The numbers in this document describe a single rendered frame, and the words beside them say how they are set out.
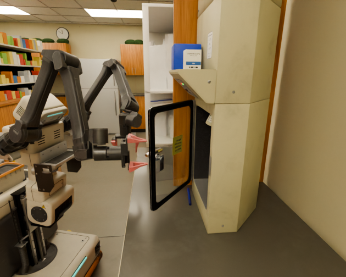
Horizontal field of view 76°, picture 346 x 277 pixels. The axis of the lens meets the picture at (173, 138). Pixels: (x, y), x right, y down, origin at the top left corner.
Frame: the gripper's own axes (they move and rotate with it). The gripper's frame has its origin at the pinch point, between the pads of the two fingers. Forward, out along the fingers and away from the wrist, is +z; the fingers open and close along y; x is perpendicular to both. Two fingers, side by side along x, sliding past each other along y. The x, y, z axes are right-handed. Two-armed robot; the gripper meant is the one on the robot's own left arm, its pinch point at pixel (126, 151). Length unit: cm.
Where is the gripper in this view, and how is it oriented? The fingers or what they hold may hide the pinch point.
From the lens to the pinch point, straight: 119.7
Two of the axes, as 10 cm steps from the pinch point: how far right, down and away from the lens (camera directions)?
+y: 9.9, -0.3, 1.0
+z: 0.0, 9.6, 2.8
